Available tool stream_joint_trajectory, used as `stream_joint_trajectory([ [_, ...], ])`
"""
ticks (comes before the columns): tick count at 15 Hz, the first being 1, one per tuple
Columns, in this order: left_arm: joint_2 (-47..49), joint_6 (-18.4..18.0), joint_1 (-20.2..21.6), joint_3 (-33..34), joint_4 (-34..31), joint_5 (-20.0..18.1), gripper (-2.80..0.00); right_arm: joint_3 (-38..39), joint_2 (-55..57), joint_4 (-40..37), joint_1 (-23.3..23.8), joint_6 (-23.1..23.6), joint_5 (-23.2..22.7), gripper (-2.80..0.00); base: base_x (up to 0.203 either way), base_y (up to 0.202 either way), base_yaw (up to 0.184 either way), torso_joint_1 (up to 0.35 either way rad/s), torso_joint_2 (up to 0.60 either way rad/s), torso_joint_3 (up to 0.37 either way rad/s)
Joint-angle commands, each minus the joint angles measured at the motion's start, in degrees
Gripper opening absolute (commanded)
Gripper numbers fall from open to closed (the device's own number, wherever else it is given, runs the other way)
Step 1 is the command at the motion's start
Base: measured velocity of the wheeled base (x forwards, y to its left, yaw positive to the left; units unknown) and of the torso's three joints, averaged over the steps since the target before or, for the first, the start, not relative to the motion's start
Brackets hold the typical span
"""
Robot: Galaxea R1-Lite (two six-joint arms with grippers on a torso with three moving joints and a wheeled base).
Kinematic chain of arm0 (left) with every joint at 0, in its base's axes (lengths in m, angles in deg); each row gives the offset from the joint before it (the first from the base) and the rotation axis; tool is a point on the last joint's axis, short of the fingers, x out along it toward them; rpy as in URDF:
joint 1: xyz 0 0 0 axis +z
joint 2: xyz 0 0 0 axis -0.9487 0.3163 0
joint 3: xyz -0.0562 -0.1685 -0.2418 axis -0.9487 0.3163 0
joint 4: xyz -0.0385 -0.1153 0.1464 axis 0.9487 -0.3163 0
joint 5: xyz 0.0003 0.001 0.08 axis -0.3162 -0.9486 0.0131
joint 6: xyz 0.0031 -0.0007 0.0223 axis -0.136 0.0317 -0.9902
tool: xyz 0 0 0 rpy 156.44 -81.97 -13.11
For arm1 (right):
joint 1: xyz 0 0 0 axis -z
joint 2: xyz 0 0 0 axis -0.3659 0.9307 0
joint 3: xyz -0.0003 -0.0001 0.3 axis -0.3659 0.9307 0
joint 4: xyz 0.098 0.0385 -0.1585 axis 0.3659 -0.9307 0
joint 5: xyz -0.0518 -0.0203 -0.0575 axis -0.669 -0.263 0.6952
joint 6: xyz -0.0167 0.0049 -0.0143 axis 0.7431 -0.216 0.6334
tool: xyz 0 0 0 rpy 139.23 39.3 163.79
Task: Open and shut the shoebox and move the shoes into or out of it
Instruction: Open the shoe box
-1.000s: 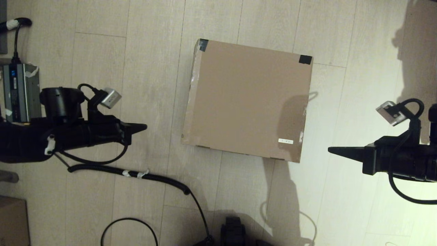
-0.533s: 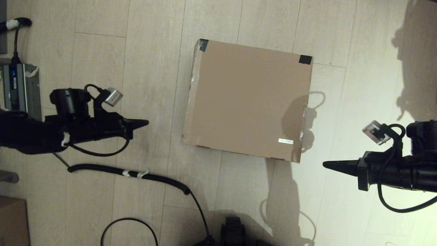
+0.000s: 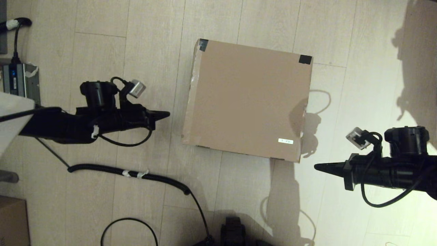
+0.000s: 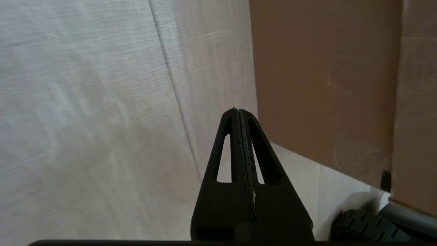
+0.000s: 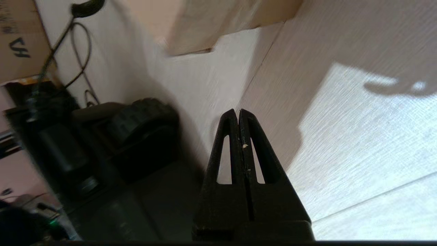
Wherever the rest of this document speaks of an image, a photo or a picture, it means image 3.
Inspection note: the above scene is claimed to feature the brown cardboard shoe box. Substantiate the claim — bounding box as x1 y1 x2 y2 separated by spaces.
181 39 313 163

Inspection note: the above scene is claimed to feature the grey power supply box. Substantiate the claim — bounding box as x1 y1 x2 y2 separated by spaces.
3 63 41 106

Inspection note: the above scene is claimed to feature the black robot torso part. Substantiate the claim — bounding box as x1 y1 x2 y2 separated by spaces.
220 216 247 246

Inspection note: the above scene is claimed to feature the dark grey panel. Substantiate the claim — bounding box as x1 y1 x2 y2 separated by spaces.
0 0 7 54

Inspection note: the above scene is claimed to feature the grey furniture foot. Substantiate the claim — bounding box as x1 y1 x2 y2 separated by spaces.
0 170 19 184

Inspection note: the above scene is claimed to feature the small brown cardboard carton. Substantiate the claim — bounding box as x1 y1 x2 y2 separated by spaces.
0 195 30 246

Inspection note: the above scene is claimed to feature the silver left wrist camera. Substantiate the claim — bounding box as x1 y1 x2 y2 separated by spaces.
129 80 146 99

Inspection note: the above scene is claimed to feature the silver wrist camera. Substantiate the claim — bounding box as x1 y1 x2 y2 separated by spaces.
346 127 371 150
129 80 146 99

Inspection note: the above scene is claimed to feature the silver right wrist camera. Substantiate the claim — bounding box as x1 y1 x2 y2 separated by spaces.
346 127 371 150

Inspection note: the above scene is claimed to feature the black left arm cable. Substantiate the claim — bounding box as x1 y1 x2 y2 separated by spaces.
0 77 153 148

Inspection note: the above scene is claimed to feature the black corrugated cable conduit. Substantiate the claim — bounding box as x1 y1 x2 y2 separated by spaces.
35 137 215 246

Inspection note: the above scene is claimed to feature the black power cable white tape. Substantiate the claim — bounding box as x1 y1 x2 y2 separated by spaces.
0 18 32 64

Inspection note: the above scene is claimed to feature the thin black cable loop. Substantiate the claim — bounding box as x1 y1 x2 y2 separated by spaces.
101 218 159 246

